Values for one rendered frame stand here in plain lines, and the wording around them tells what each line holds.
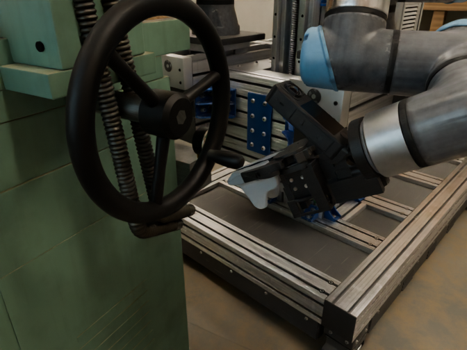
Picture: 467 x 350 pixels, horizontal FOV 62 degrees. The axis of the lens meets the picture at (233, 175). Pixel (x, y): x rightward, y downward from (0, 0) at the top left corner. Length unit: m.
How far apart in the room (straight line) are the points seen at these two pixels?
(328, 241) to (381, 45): 0.91
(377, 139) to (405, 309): 1.08
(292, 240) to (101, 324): 0.69
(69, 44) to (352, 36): 0.33
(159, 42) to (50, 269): 0.43
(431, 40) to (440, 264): 1.29
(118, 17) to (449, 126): 0.33
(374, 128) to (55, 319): 0.58
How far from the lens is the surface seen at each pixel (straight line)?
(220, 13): 1.24
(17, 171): 0.61
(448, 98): 0.42
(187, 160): 0.84
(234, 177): 0.53
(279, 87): 0.47
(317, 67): 0.49
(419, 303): 1.50
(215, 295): 1.40
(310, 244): 1.29
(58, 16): 0.50
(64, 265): 0.71
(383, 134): 0.42
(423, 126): 0.42
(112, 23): 0.43
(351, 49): 0.49
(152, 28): 0.74
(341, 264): 1.23
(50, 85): 0.50
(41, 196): 0.64
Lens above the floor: 0.96
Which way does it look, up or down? 26 degrees down
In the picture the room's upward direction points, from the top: straight up
